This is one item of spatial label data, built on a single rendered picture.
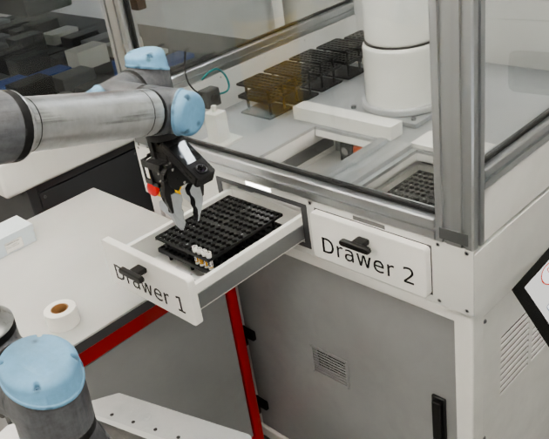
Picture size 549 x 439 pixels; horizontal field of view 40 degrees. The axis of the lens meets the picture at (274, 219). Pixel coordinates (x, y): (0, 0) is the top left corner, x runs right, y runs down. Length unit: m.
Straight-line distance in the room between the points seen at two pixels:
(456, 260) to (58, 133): 0.74
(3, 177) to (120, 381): 0.76
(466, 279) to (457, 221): 0.12
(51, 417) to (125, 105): 0.47
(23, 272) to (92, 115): 0.92
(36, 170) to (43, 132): 1.25
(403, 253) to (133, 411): 0.58
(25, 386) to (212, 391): 0.93
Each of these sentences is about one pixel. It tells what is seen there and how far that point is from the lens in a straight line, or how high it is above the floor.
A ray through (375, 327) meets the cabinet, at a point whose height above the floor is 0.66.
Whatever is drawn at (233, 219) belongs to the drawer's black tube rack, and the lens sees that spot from 1.65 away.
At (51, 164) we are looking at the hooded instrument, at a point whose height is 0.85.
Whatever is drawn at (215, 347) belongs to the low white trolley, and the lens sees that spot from 1.93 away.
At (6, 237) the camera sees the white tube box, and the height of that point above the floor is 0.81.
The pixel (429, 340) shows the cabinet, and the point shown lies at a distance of 1.58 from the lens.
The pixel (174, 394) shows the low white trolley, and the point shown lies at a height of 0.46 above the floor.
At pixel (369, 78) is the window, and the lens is 1.37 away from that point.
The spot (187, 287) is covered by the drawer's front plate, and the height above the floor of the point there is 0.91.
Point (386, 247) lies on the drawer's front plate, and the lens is 1.47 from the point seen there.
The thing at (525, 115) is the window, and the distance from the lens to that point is 1.46.
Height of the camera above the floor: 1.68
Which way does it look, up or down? 29 degrees down
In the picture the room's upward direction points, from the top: 9 degrees counter-clockwise
